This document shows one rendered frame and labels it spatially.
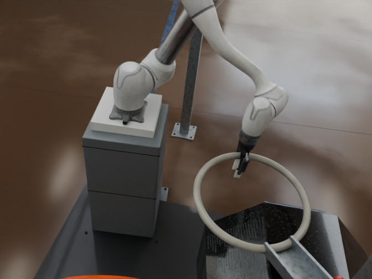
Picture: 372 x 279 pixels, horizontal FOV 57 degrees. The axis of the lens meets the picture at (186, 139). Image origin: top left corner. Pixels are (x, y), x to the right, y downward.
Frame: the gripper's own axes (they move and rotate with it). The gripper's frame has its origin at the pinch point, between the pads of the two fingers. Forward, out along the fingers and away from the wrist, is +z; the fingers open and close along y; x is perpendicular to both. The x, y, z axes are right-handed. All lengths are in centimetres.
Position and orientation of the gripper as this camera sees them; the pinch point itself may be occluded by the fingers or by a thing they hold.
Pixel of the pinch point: (237, 169)
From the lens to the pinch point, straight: 167.8
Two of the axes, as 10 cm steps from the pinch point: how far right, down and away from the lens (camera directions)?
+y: 0.6, 7.1, -7.0
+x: 9.9, 0.5, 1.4
